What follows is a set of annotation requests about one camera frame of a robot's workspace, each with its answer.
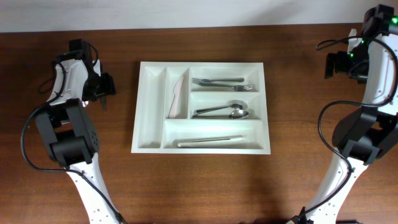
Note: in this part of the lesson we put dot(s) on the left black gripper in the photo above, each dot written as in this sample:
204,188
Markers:
107,86

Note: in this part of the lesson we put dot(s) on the small silver teaspoon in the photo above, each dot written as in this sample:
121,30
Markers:
85,103

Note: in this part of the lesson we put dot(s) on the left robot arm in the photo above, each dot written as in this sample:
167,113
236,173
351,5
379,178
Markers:
68,133

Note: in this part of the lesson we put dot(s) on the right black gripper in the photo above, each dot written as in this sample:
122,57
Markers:
337,63

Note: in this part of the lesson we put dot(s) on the white plastic cutlery tray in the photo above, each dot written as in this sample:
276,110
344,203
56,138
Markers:
154,132

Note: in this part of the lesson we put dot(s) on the silver tablespoon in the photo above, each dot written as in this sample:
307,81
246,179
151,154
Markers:
234,104
235,114

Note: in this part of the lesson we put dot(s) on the white plastic knife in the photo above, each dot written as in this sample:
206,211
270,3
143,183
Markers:
176,91

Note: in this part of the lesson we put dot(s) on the small dark teaspoon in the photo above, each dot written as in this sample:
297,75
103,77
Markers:
103,103

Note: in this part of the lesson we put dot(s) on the silver fork slanted handle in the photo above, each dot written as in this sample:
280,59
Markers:
233,87

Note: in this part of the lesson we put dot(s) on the silver fork with round handle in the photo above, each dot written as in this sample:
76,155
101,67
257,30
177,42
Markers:
219,80

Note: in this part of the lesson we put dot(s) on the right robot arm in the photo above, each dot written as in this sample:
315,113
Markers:
370,131

